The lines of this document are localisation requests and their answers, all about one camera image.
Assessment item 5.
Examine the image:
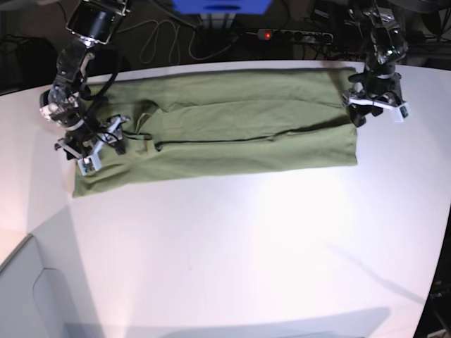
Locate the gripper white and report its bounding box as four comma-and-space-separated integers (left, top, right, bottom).
342, 72, 411, 127
54, 115, 130, 176

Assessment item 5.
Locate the green T-shirt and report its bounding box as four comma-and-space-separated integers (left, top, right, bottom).
73, 68, 357, 197

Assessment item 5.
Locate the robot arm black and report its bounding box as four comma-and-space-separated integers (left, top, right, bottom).
39, 1, 130, 175
342, 1, 409, 127

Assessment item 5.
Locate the black power strip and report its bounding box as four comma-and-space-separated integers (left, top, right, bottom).
257, 29, 334, 45

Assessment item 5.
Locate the blue box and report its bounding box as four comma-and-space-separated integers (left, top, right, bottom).
173, 0, 272, 15

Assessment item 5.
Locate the white cable on floor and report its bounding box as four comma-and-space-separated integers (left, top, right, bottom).
116, 13, 244, 65

